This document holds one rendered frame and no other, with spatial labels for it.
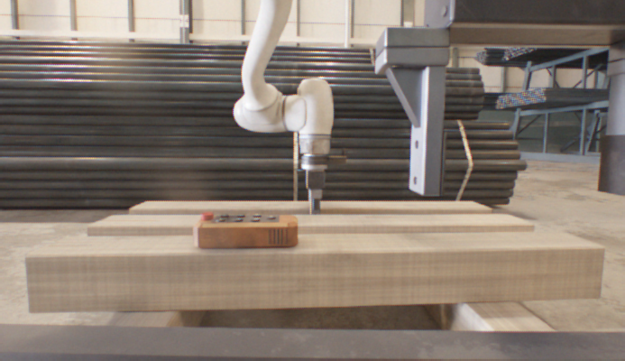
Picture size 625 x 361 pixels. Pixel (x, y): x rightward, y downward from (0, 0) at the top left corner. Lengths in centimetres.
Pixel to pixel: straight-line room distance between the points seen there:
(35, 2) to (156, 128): 1023
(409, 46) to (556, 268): 60
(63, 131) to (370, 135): 156
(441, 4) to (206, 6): 978
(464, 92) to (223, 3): 855
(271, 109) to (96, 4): 1029
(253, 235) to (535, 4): 47
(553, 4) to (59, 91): 208
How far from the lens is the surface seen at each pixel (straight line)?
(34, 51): 284
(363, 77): 182
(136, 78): 194
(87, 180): 193
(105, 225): 82
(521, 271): 70
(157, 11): 1031
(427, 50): 21
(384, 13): 999
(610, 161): 29
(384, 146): 168
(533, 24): 23
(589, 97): 742
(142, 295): 63
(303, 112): 85
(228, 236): 56
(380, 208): 89
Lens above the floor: 39
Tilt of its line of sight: 5 degrees down
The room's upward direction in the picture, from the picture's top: 1 degrees clockwise
